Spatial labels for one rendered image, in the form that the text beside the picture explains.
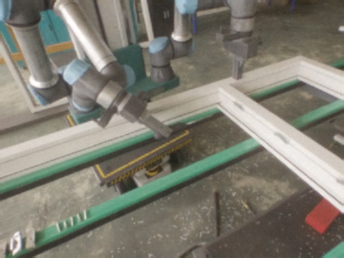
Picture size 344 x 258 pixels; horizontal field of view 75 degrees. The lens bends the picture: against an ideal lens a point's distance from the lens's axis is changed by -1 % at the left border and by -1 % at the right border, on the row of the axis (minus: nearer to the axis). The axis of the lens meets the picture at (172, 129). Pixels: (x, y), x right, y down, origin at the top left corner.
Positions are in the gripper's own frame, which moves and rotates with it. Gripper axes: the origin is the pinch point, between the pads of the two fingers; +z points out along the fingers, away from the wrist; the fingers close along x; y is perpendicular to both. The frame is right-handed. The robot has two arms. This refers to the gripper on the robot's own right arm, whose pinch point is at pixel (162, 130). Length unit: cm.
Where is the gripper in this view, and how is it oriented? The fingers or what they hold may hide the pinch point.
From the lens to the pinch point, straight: 68.5
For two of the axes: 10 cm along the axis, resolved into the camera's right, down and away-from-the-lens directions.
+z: 8.1, 5.6, 1.9
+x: -2.7, 0.7, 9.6
